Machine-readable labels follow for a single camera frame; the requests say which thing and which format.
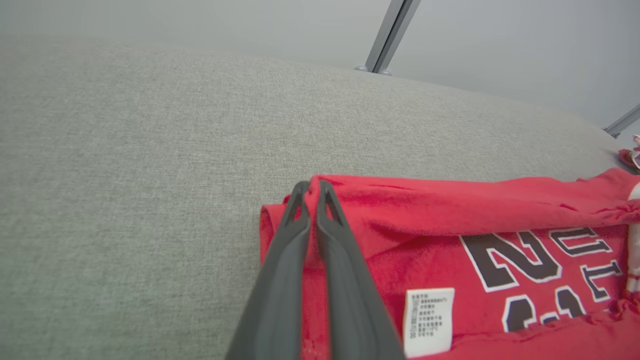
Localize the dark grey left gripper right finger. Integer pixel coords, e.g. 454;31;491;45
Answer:
316;180;406;360

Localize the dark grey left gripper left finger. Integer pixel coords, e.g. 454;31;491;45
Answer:
225;181;313;360

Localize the red white striped jersey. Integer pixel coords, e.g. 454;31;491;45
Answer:
259;167;640;360

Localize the grey fabric sofa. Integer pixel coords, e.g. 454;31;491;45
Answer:
0;37;640;360

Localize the grey wall partition post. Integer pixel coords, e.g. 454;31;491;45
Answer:
355;0;422;77
602;104;640;139

